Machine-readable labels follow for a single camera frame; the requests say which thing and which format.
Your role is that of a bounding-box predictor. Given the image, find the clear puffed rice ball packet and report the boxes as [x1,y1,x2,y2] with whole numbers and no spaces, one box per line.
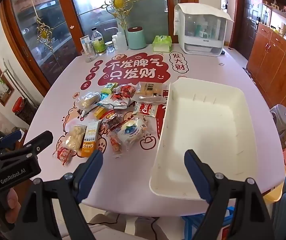
[64,124,87,152]

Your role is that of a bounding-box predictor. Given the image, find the green tissue pack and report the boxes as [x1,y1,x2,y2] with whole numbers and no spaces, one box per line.
[152,35,172,53]

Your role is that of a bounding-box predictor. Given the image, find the blue plastic stool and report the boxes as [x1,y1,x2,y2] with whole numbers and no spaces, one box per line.
[182,206,236,240]

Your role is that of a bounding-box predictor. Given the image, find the small gold flower ornament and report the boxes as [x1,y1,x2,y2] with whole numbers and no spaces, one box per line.
[25,0,54,52]

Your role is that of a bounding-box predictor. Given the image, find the small green packet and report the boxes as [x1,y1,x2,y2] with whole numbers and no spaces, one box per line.
[100,82,120,95]

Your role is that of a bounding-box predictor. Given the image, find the orange oat bar packet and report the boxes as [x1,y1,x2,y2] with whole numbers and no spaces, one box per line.
[79,120,101,158]

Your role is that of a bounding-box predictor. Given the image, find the red plastic container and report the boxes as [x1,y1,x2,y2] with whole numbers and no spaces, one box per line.
[13,96,25,113]

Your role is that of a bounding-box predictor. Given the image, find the mint green canister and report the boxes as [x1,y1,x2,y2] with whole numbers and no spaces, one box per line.
[127,26,147,50]

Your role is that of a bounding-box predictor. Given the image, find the brown wooden sideboard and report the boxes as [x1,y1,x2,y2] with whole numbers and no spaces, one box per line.
[246,0,286,120]

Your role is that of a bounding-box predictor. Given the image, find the blue white snack packet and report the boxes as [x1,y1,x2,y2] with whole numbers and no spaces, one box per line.
[97,92,111,106]

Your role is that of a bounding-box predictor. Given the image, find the clear beige cracker packet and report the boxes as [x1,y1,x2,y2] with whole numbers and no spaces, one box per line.
[135,81,169,105]

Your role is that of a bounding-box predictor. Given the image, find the clear rice cracker packet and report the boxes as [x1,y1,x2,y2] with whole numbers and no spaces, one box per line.
[75,91,101,111]

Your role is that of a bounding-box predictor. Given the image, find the yellow plastic basin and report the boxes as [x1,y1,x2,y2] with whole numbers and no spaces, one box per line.
[263,180,284,203]

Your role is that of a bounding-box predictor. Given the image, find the red white cookie packet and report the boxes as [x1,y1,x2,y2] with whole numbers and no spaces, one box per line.
[133,102,159,118]

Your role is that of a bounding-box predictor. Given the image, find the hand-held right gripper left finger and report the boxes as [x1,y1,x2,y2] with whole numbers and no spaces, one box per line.
[20,149,104,240]

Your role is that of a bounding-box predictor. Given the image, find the clear packet orange snack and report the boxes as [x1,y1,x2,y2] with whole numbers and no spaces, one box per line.
[107,132,124,158]

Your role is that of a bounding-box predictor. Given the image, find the white blueberry cake packet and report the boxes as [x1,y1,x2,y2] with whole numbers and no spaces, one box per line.
[117,118,149,151]

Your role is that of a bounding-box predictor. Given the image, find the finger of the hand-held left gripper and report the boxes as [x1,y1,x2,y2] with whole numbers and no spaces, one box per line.
[0,129,23,155]
[20,130,54,157]

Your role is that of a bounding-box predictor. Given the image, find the white squeeze bottle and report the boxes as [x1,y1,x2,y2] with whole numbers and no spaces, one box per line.
[115,26,129,51]

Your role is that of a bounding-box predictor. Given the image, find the white plastic bin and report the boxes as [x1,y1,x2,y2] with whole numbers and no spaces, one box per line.
[149,77,286,201]

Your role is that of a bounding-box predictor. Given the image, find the clear bottle green label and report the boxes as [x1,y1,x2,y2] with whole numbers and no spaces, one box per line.
[91,27,106,56]

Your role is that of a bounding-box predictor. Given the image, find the white packet red print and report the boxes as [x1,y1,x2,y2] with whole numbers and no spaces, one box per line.
[105,92,134,110]

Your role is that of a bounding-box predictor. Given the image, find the dark wooden door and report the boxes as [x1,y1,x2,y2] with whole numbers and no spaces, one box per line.
[238,0,264,60]

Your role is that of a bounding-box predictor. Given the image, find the large gold flower ornament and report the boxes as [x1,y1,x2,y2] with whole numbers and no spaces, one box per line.
[104,0,133,28]

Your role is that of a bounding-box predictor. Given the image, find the person's left hand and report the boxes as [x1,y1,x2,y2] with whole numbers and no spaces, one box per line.
[4,188,21,230]

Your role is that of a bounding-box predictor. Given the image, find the clear glass cup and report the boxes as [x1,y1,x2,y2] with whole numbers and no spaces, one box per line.
[81,41,96,63]

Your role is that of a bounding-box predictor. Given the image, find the red label date packet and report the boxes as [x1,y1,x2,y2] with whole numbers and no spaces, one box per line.
[104,110,120,122]

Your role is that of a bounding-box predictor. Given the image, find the small yellow snack packet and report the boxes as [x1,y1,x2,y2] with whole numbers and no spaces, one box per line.
[92,106,108,120]

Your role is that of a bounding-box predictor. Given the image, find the small white blue box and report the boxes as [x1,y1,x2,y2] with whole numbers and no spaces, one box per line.
[80,36,91,50]

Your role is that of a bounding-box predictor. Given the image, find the grey trash can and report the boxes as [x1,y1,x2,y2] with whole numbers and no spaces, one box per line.
[269,104,286,140]

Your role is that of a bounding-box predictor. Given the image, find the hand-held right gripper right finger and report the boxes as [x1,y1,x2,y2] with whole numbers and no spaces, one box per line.
[184,149,271,240]

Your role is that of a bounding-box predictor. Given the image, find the clear packet with red snack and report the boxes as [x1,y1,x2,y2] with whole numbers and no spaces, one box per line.
[115,84,136,98]

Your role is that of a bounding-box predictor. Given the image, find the white countertop sterilizer cabinet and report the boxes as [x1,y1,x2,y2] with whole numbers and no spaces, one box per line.
[174,2,234,57]

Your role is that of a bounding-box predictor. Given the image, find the dark brown snack packet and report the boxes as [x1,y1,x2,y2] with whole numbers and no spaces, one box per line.
[103,116,127,133]

